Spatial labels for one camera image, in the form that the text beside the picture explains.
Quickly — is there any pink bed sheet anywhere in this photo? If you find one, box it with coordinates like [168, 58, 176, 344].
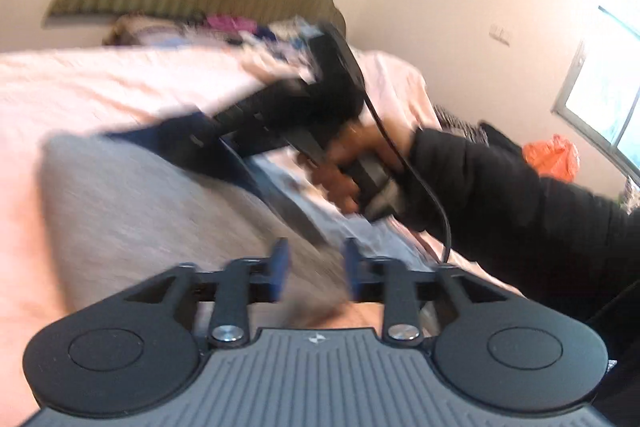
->
[0, 44, 526, 427]

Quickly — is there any person's right forearm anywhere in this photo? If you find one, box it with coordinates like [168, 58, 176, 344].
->
[400, 122, 640, 338]

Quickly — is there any pile of clothes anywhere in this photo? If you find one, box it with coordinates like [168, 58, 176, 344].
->
[102, 9, 321, 78]

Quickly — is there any orange plastic bag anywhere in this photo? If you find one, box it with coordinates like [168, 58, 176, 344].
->
[522, 134, 581, 182]

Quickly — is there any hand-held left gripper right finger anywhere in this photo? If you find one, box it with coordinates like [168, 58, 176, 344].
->
[342, 238, 507, 348]

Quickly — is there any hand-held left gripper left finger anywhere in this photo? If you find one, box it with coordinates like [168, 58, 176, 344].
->
[122, 238, 292, 349]

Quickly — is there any window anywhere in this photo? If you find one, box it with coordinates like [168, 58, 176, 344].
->
[550, 4, 640, 188]

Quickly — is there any black cable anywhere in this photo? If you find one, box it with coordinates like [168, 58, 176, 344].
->
[361, 79, 453, 265]

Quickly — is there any grey garment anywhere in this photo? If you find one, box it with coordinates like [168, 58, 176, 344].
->
[40, 134, 351, 328]

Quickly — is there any person's right hand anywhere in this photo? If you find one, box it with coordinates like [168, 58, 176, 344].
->
[307, 119, 418, 215]

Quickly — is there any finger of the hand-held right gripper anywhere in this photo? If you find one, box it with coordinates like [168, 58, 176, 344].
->
[157, 104, 251, 178]

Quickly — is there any zebra striped cloth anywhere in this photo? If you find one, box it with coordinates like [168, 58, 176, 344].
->
[432, 104, 491, 145]

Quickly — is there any light blue printed cloth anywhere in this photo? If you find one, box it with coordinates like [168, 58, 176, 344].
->
[247, 152, 436, 275]

